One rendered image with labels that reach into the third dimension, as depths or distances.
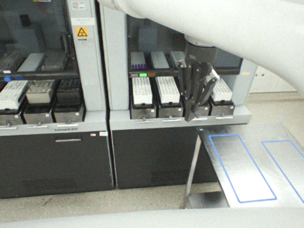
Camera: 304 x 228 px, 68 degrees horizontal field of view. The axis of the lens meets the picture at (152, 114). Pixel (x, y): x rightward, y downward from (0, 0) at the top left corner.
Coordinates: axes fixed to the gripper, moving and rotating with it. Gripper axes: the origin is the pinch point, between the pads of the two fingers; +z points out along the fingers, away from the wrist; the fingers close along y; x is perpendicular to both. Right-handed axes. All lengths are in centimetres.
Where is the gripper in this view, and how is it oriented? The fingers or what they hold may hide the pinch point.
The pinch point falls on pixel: (191, 110)
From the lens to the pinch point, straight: 67.1
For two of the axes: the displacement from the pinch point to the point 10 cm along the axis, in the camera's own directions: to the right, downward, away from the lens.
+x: 7.3, -4.0, 5.5
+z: -0.3, 7.8, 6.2
